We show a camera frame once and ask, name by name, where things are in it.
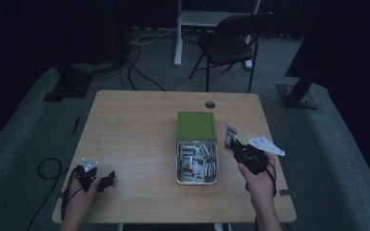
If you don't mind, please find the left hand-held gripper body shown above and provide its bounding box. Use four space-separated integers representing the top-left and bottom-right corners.
75 157 99 193

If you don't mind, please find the black folding chair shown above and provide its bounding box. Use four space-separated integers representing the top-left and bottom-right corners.
188 12 276 94

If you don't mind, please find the right hand-held gripper cable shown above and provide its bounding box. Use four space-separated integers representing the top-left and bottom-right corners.
264 159 279 198

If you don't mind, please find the black looped floor cable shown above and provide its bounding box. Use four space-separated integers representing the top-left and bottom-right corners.
26 156 69 231

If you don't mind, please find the white floor cable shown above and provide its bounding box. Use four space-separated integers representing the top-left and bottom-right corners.
129 28 178 46

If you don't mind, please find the green lidded tin box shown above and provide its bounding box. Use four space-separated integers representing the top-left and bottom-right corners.
174 138 220 187

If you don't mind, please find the single white red sachet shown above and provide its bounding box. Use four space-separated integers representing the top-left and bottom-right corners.
223 124 239 156

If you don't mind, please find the person's left hand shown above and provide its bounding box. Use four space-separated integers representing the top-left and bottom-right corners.
64 177 101 220

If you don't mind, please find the person's right hand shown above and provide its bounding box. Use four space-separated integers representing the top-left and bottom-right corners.
237 152 278 207

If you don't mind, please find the hand-held gripper cable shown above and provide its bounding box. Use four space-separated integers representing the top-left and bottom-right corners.
264 159 279 198
60 168 82 221

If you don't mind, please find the pile of white red sachets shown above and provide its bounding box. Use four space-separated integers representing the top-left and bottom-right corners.
178 142 218 183

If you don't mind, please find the white desk frame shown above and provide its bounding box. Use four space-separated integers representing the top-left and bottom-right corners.
173 0 262 70

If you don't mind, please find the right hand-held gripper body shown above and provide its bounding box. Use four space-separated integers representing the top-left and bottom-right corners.
233 134 286 176

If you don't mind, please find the black marker pen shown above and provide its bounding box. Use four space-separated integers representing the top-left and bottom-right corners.
71 117 81 135

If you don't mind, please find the left hand-held gripper cable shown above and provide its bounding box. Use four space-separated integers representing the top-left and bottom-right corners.
60 168 82 221

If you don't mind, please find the black stand base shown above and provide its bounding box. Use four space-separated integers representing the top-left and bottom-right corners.
42 63 94 103
276 76 319 111

